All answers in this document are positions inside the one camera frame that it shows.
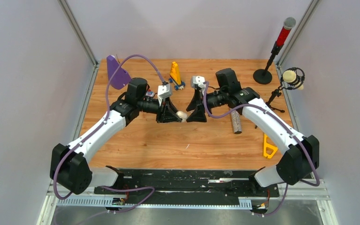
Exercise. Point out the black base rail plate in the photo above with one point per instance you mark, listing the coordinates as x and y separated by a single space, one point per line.
194 187

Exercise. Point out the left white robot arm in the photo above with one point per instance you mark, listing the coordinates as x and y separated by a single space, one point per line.
70 162

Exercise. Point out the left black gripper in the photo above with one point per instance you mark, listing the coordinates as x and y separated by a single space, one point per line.
165 113

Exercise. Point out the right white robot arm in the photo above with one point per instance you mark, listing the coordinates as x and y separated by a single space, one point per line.
300 153

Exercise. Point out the beige microphone shock mount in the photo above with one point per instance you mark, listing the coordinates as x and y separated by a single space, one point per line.
292 79

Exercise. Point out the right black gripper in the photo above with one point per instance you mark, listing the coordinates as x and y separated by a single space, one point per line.
196 104

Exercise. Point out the glitter silver microphone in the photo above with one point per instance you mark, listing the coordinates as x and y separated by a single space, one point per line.
236 122

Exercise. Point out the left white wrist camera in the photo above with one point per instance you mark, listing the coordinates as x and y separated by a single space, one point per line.
163 92

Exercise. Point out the yellow blue toy car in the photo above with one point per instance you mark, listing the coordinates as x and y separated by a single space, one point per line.
175 77

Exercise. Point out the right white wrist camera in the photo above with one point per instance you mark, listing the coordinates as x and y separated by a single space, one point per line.
198 81

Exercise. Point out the white earbud charging case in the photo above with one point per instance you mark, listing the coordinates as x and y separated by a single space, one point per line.
182 115

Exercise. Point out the yellow plastic handle tool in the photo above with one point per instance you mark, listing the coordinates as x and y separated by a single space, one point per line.
268 149

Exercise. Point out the purple plastic wedge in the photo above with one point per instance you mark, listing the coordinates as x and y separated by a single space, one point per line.
118 77

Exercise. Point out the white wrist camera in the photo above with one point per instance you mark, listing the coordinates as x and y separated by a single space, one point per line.
198 81
163 92

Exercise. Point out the red microphone on stand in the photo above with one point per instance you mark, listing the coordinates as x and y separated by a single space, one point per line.
263 76

